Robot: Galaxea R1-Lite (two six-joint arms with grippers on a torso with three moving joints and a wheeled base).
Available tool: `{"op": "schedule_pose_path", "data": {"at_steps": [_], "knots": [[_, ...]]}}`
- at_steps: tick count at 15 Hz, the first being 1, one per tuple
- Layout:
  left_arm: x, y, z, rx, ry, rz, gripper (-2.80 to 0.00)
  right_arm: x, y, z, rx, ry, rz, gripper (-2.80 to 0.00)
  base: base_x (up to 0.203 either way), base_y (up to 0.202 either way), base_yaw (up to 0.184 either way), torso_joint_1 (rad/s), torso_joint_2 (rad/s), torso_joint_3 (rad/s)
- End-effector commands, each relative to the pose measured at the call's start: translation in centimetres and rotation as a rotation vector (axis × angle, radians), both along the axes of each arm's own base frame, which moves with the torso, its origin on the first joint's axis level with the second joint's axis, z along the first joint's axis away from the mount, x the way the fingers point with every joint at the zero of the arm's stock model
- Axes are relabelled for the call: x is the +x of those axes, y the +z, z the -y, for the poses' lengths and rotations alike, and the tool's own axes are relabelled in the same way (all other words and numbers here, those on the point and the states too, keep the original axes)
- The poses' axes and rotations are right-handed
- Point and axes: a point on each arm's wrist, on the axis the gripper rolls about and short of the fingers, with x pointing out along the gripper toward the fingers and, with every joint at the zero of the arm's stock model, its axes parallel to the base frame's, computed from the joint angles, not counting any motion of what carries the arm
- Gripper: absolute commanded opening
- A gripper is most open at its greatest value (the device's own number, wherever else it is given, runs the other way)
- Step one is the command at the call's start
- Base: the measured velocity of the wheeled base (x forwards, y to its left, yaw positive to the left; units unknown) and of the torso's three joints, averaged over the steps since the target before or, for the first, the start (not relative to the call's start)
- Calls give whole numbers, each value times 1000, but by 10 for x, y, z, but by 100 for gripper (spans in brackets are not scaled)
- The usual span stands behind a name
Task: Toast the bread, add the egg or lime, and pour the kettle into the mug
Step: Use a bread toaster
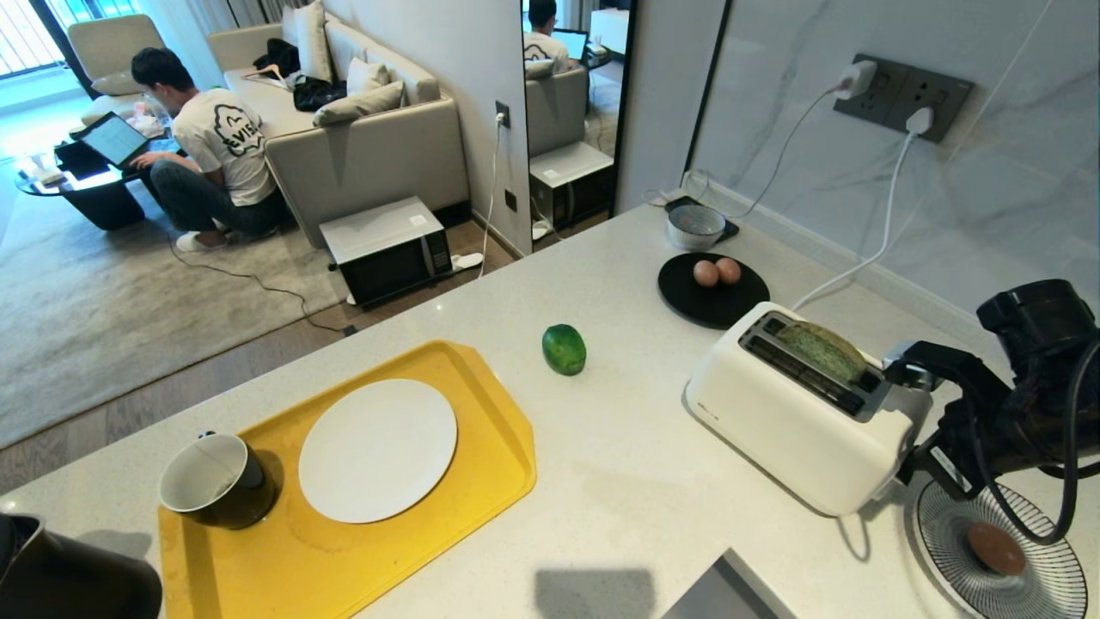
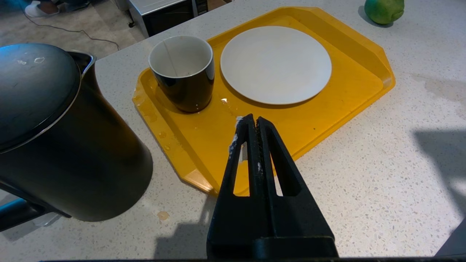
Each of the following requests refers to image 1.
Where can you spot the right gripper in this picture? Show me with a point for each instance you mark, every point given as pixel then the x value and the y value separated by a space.
pixel 971 447

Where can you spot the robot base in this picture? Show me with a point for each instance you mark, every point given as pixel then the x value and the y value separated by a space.
pixel 722 597

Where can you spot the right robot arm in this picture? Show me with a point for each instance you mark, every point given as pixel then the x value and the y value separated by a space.
pixel 1040 318

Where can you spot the round brown bread piece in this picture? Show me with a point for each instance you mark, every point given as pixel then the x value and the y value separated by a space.
pixel 997 550

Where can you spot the green-flecked bread slice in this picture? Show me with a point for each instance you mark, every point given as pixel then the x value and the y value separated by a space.
pixel 825 351

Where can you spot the brown egg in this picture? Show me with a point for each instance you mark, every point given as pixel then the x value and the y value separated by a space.
pixel 730 270
pixel 705 273

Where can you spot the green lime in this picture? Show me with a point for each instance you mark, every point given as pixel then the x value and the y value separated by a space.
pixel 564 350

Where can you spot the dark green mug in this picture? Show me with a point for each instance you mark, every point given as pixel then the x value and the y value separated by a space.
pixel 245 499

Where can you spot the black kettle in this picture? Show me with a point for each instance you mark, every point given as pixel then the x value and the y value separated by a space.
pixel 69 576

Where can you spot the striped round plate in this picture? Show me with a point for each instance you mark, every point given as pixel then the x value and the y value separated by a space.
pixel 1050 586

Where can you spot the white toaster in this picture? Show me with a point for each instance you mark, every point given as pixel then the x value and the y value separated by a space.
pixel 791 430

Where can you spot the black round plate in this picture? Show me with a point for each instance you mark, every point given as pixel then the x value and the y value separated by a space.
pixel 692 303

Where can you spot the black flat scale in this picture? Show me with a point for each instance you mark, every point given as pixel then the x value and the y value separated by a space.
pixel 732 230

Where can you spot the small white plug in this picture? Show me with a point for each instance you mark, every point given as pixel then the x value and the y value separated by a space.
pixel 919 120

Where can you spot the small patterned bowl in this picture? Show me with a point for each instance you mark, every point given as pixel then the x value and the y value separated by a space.
pixel 694 232

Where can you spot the large white plug adapter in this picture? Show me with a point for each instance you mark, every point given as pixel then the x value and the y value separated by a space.
pixel 857 79

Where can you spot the yellow plastic tray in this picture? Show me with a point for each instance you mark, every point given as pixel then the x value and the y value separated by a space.
pixel 481 447

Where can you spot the black framed mirror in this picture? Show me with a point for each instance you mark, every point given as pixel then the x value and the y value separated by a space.
pixel 567 129

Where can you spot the white power strip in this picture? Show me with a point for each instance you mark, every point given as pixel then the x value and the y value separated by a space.
pixel 468 260

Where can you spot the white round plate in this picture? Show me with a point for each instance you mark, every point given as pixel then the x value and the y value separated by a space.
pixel 378 451

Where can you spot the white and black microwave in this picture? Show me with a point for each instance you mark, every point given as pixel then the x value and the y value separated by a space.
pixel 387 254

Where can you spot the beige sofa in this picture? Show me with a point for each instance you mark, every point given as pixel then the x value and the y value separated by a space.
pixel 369 168

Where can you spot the grey long pillow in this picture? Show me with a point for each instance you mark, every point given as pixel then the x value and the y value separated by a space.
pixel 361 105

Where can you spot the white small pillow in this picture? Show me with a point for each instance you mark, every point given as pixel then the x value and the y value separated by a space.
pixel 365 76

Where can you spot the black bag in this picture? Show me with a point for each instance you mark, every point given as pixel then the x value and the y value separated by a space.
pixel 316 93

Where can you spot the large beige cushion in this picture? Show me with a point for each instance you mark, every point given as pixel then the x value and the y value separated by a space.
pixel 312 39

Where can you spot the person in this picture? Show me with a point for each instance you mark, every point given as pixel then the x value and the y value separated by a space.
pixel 225 142

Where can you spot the grey rug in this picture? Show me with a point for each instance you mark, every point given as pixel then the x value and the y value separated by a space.
pixel 103 318

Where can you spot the black coffee table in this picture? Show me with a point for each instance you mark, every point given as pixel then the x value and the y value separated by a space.
pixel 103 202

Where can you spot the laptop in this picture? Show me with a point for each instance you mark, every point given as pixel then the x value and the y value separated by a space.
pixel 112 139

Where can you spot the beige armchair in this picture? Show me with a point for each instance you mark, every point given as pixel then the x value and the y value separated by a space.
pixel 112 47

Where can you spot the grey wall socket panel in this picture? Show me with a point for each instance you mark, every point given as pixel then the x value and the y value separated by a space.
pixel 898 86

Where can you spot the dark wall outlet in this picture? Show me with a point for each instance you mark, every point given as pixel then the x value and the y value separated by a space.
pixel 502 110

